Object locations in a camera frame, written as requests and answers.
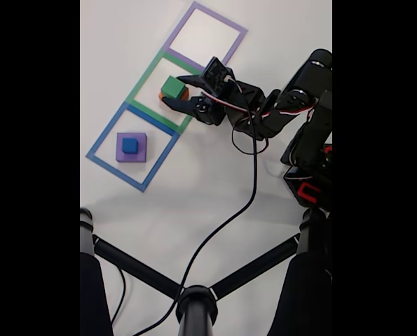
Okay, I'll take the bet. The orange cube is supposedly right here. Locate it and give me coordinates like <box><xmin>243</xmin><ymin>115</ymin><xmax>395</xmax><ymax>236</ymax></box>
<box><xmin>158</xmin><ymin>87</ymin><xmax>190</xmax><ymax>105</ymax></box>

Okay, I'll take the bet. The green cube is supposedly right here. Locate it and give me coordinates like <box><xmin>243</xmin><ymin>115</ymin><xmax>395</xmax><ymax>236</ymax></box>
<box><xmin>160</xmin><ymin>76</ymin><xmax>187</xmax><ymax>99</ymax></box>

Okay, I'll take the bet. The purple block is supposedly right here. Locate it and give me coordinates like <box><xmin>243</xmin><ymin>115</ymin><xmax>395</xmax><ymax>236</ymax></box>
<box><xmin>116</xmin><ymin>132</ymin><xmax>149</xmax><ymax>164</ymax></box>

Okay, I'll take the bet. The small blue cube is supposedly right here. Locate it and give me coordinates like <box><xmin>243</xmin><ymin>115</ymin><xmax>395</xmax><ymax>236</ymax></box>
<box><xmin>121</xmin><ymin>137</ymin><xmax>139</xmax><ymax>155</ymax></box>

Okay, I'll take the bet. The red white servo cable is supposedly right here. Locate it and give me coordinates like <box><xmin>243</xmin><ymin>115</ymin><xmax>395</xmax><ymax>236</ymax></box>
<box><xmin>200</xmin><ymin>90</ymin><xmax>317</xmax><ymax>123</ymax></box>

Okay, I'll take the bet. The camera board with blue mount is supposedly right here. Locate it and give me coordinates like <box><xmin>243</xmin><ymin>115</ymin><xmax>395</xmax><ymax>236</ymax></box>
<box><xmin>200</xmin><ymin>56</ymin><xmax>235</xmax><ymax>98</ymax></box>

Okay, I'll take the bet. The blue square frame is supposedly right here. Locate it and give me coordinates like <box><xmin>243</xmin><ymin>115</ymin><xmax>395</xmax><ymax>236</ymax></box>
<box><xmin>86</xmin><ymin>101</ymin><xmax>180</xmax><ymax>193</ymax></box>

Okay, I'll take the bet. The green square frame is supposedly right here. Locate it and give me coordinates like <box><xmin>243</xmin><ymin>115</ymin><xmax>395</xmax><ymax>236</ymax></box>
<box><xmin>125</xmin><ymin>50</ymin><xmax>218</xmax><ymax>136</ymax></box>

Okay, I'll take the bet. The thin black looped wire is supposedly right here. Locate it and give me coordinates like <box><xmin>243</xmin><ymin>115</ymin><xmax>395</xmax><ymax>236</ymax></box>
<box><xmin>231</xmin><ymin>122</ymin><xmax>269</xmax><ymax>155</ymax></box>

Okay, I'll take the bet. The purple square frame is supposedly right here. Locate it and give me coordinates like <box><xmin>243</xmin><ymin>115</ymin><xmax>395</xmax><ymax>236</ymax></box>
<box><xmin>165</xmin><ymin>1</ymin><xmax>248</xmax><ymax>80</ymax></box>

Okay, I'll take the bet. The thick black camera cable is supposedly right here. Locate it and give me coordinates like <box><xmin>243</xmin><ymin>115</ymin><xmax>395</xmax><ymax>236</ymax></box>
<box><xmin>132</xmin><ymin>80</ymin><xmax>259</xmax><ymax>336</ymax></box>

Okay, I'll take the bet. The thin black cable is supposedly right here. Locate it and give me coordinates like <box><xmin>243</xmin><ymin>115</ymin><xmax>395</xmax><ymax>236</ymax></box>
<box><xmin>110</xmin><ymin>267</ymin><xmax>128</xmax><ymax>326</ymax></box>

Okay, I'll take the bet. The black camera tripod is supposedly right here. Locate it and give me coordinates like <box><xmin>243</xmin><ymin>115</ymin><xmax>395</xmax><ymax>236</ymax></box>
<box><xmin>80</xmin><ymin>206</ymin><xmax>333</xmax><ymax>336</ymax></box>

